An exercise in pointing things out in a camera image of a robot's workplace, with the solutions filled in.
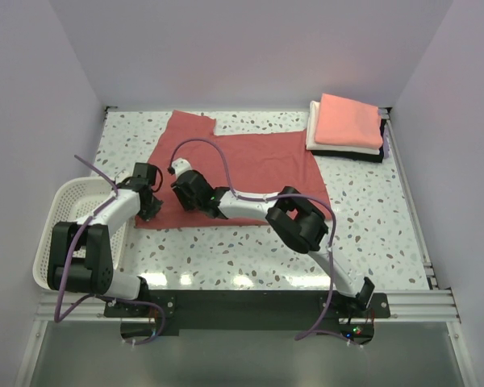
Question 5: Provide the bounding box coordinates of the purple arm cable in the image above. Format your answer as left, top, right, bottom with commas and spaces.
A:
168, 138, 338, 342
54, 154, 120, 323

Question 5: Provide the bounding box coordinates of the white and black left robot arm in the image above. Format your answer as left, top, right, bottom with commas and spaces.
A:
47, 163, 163, 300

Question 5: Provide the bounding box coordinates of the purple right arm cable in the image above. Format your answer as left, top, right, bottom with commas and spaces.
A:
168, 138, 338, 342

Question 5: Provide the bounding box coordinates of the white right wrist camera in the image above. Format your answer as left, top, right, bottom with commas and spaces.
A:
171, 158, 193, 177

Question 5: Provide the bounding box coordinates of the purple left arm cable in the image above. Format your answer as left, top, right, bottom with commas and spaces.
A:
54, 154, 120, 323

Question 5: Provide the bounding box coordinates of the white perforated plastic basket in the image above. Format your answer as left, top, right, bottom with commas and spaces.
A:
32, 177, 112, 289

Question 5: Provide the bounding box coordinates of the folded lavender t-shirt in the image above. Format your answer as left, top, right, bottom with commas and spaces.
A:
382, 123, 390, 160

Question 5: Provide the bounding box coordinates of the red t-shirt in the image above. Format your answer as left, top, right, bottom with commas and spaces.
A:
134, 110, 328, 231

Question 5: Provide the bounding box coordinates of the folded black t-shirt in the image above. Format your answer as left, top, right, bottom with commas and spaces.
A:
307, 119, 386, 164

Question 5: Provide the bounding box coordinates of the folded salmon pink t-shirt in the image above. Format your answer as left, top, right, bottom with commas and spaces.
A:
314, 94, 383, 151

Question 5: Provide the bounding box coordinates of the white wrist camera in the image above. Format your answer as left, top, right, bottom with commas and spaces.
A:
115, 170, 131, 182
171, 158, 193, 177

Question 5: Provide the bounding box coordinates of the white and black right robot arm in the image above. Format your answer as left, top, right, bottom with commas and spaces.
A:
169, 167, 374, 310

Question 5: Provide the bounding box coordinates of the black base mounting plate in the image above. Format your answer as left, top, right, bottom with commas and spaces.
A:
103, 290, 391, 339

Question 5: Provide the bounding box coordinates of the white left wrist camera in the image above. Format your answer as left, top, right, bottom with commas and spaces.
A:
115, 170, 131, 182

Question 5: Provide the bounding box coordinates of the folded white t-shirt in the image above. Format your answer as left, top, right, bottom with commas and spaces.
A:
306, 101, 379, 156

